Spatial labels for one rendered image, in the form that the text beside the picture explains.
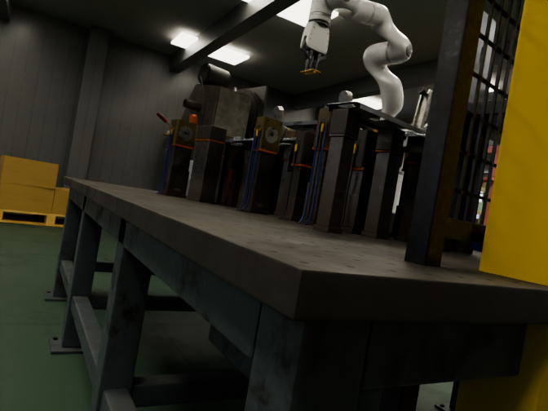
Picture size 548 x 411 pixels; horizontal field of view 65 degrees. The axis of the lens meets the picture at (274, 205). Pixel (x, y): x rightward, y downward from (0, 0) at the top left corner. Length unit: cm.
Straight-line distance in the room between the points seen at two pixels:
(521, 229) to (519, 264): 5
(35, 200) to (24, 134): 251
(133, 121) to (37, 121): 158
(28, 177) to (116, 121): 292
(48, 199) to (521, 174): 579
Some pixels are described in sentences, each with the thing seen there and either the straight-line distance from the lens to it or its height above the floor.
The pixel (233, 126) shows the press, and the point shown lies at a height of 186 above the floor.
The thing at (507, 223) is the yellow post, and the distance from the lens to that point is 65.
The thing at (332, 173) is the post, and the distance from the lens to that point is 101.
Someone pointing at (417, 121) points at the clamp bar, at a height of 110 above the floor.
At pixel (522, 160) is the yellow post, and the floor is 85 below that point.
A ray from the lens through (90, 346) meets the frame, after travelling 147.
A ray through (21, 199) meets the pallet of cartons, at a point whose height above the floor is 29.
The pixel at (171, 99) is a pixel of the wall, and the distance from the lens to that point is 884.
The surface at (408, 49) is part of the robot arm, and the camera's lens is 203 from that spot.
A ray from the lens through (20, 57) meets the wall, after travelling 858.
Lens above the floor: 74
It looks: level
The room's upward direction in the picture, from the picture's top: 10 degrees clockwise
